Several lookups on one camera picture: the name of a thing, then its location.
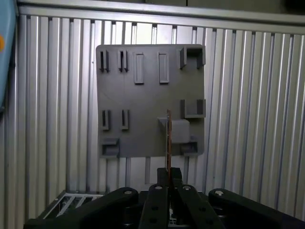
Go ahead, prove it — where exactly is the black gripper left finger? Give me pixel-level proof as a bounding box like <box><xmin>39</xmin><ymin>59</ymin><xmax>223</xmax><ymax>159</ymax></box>
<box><xmin>23</xmin><ymin>167</ymin><xmax>170</xmax><ymax>229</ymax></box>

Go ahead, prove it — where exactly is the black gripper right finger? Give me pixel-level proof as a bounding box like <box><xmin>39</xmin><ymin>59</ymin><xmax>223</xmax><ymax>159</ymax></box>
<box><xmin>169</xmin><ymin>167</ymin><xmax>305</xmax><ymax>229</ymax></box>

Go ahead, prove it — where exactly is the bare green RAM stick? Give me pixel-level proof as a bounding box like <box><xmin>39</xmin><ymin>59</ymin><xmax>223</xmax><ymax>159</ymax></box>
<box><xmin>166</xmin><ymin>109</ymin><xmax>173</xmax><ymax>191</ymax></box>

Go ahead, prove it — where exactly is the black open PC case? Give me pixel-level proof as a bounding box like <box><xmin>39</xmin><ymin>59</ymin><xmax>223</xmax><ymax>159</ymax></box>
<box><xmin>40</xmin><ymin>189</ymin><xmax>108</xmax><ymax>221</ymax></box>

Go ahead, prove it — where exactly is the grey plastic parts rack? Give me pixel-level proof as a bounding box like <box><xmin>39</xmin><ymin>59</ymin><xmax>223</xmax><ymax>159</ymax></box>
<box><xmin>96</xmin><ymin>44</ymin><xmax>206</xmax><ymax>159</ymax></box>

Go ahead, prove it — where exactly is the pale blue teach pendant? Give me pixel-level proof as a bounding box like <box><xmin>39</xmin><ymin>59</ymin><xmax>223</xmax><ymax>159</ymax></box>
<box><xmin>0</xmin><ymin>0</ymin><xmax>18</xmax><ymax>115</ymax></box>

